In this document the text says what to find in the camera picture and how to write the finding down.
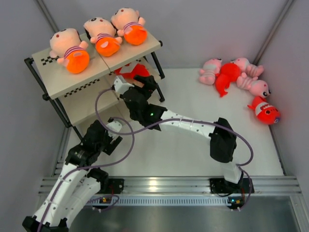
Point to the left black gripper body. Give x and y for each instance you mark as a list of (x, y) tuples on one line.
[(105, 145)]

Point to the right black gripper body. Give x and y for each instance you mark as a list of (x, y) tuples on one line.
[(143, 91)]

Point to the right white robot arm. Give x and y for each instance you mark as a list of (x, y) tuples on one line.
[(220, 135)]

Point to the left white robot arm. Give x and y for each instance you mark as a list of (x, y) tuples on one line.
[(78, 182)]

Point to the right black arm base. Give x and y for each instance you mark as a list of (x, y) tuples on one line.
[(224, 188)]

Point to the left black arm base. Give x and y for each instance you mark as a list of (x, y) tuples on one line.
[(115, 186)]

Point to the beige three-tier shelf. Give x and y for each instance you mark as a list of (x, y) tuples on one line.
[(73, 95)]

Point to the right doll orange pants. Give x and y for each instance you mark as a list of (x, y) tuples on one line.
[(130, 25)]

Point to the doll orange pants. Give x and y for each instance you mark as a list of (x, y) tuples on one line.
[(130, 25), (69, 50), (102, 35)]

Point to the pink plush left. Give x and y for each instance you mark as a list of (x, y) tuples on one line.
[(207, 74)]

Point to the pink plush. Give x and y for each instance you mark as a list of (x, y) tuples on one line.
[(255, 86), (250, 69), (207, 74)]

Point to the middle doll orange pants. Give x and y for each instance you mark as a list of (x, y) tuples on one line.
[(102, 35)]

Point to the left doll orange pants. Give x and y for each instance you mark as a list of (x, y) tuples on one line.
[(69, 50)]

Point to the pink plush top right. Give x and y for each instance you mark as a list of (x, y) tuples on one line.
[(250, 69)]

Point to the pink plush lower right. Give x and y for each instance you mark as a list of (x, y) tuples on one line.
[(255, 86)]

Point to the red plush fish white face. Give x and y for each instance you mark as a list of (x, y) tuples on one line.
[(264, 112)]

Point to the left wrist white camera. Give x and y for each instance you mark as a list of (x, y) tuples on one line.
[(113, 126)]

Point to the wrist white camera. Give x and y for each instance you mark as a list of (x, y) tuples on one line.
[(121, 85), (113, 126)]

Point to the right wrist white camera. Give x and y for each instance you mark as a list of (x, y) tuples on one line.
[(121, 85)]

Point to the aluminium mounting rail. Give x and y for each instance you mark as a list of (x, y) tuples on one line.
[(200, 185)]

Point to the white slotted cable duct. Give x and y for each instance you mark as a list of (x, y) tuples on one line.
[(163, 201)]

